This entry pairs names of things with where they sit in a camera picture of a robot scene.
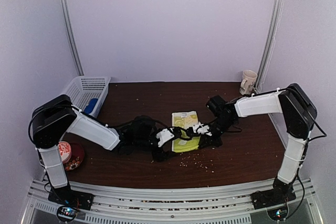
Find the left aluminium frame post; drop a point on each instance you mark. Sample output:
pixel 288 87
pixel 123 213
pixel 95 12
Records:
pixel 71 38

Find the cream ceramic mug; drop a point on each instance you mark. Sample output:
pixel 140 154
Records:
pixel 249 78

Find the white plastic basket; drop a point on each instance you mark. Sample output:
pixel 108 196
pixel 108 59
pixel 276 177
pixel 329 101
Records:
pixel 83 88

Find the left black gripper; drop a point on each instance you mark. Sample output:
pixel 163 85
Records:
pixel 157 156

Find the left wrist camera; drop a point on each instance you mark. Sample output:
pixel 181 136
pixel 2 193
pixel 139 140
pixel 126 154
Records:
pixel 164 136

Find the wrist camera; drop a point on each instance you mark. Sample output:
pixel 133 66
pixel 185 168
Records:
pixel 201 129
pixel 164 136

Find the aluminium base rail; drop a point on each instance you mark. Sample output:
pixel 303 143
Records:
pixel 221 204

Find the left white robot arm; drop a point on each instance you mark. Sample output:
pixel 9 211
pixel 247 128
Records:
pixel 51 121

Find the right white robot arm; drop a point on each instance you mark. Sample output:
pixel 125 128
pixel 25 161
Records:
pixel 299 115

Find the blue towel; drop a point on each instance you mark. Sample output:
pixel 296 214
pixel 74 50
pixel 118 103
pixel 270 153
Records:
pixel 91 105

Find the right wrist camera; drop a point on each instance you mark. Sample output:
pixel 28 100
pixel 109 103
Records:
pixel 201 129

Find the red white patterned bowl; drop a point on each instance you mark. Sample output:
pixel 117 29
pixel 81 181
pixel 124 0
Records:
pixel 64 151

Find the dark red floral bowl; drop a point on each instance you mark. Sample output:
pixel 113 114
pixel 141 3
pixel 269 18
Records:
pixel 77 157

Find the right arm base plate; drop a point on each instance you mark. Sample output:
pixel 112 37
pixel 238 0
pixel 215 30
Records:
pixel 272 197

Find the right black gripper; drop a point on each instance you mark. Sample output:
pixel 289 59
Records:
pixel 207 140

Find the right aluminium frame post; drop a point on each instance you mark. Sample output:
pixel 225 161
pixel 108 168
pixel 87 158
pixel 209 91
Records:
pixel 269 44

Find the aluminium frame post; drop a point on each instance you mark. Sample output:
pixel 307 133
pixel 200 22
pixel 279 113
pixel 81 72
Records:
pixel 269 44
pixel 71 38

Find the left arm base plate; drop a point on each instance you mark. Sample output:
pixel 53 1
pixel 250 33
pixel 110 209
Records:
pixel 72 198

